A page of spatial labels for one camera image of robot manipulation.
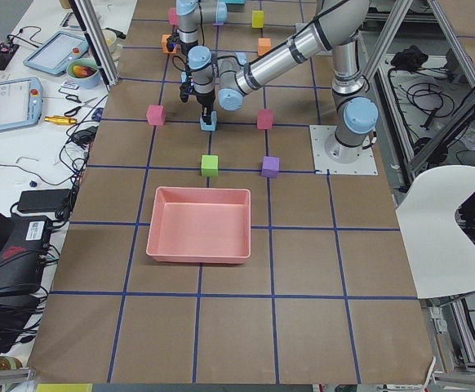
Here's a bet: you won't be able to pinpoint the orange block table side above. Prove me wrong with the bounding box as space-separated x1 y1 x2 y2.
161 34 180 54

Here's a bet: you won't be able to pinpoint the far pink foam block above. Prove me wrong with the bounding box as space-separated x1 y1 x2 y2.
168 7 179 26

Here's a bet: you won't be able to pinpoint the pink block table side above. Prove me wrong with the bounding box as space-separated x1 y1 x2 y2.
146 105 166 126

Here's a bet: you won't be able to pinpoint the green foam block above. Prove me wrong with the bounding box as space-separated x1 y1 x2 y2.
201 154 219 177

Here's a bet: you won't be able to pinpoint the pink block robot side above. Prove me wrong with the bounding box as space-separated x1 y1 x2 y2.
256 109 274 130

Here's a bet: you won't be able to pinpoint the white bowl with lemon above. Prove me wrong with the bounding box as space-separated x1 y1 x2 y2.
102 29 118 56

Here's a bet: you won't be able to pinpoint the orange block robot side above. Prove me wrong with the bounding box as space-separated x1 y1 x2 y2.
257 38 273 56

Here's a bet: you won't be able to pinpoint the yellow foam block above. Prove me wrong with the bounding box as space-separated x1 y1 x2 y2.
251 10 264 29

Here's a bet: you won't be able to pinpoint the near purple foam block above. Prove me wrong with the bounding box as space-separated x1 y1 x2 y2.
260 156 280 179

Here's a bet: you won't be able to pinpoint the green bowl with fruit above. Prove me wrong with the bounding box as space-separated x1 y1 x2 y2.
66 58 101 89

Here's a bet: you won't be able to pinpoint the pink plastic tray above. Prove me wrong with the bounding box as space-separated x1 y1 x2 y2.
146 186 251 265

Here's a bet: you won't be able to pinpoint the black scissors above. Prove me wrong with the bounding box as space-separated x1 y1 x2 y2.
64 96 95 118

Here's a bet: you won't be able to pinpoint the far teach pendant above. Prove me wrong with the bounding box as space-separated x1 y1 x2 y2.
23 31 89 75

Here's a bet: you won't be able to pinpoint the teach pendant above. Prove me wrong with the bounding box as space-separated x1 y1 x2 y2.
23 31 89 75
0 77 43 132

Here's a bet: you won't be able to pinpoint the brass cylinder tool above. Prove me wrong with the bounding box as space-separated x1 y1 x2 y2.
44 116 78 126

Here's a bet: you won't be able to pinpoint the near teach pendant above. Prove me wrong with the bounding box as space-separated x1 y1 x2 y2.
0 77 43 132

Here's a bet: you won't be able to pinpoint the black power adapter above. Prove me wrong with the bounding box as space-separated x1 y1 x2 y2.
16 189 70 213

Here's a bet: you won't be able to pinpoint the black electronics box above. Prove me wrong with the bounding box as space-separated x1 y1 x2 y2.
0 216 53 297

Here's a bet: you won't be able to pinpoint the white chair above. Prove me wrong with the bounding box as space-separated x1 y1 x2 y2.
396 165 475 299

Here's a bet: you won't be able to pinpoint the aluminium frame post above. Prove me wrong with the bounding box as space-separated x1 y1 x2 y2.
69 0 119 90

